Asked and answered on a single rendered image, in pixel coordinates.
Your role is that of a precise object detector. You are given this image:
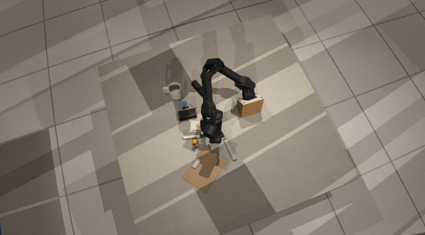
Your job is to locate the white mug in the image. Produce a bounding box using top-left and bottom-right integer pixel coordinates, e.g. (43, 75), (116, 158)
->
(163, 82), (182, 100)

